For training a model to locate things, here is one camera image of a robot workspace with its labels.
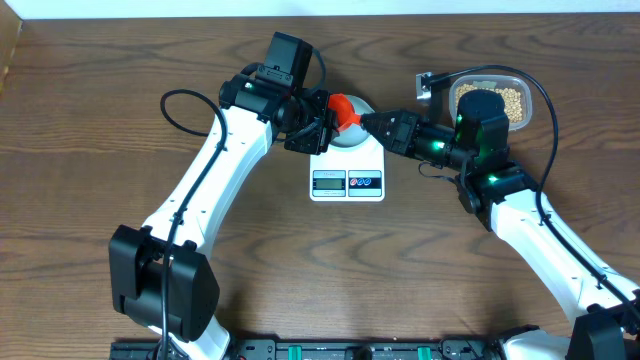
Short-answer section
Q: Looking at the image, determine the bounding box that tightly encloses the orange measuring scoop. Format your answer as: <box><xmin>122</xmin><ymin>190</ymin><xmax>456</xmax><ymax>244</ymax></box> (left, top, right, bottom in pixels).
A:
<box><xmin>328</xmin><ymin>94</ymin><xmax>361</xmax><ymax>133</ymax></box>

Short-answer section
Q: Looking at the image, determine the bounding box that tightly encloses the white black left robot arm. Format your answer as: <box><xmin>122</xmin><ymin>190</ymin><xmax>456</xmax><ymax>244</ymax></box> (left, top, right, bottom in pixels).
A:
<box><xmin>108</xmin><ymin>73</ymin><xmax>337</xmax><ymax>359</ymax></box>

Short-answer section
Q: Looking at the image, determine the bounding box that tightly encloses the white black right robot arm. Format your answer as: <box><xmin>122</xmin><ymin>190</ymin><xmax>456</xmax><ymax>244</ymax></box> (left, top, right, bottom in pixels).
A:
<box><xmin>360</xmin><ymin>90</ymin><xmax>639</xmax><ymax>359</ymax></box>

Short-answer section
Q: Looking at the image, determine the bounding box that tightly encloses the grey round bowl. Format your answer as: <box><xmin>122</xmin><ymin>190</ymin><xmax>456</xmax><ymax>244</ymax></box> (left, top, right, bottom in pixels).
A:
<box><xmin>328</xmin><ymin>94</ymin><xmax>374</xmax><ymax>148</ymax></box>

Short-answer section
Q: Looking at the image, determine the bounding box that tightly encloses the white digital kitchen scale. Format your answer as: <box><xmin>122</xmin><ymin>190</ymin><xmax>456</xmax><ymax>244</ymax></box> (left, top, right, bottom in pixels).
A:
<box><xmin>309</xmin><ymin>134</ymin><xmax>385</xmax><ymax>202</ymax></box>

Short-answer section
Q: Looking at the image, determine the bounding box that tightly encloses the clear plastic container of beans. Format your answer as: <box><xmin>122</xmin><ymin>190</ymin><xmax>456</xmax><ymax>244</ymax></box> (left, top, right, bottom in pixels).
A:
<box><xmin>449</xmin><ymin>74</ymin><xmax>533</xmax><ymax>131</ymax></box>

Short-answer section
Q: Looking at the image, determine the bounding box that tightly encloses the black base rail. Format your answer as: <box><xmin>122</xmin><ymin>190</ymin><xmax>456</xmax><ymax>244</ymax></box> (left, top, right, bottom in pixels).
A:
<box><xmin>109</xmin><ymin>337</ymin><xmax>506</xmax><ymax>360</ymax></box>

